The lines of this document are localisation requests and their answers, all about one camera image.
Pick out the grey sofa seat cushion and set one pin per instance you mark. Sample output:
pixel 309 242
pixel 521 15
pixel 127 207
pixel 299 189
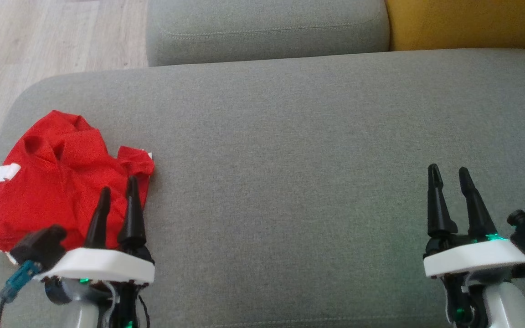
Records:
pixel 267 27

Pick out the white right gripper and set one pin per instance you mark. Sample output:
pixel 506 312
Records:
pixel 472 257

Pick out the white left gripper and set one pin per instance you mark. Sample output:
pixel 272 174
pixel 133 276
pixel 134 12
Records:
pixel 103 266

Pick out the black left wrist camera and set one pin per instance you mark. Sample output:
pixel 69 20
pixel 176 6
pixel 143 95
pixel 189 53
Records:
pixel 39 246

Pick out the red Bulls 23 jersey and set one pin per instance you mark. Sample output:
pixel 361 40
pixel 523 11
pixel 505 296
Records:
pixel 39 191

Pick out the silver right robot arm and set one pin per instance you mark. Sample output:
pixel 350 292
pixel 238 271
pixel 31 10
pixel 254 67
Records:
pixel 508 305

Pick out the yellow sofa backrest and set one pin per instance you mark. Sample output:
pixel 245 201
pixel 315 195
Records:
pixel 463 23

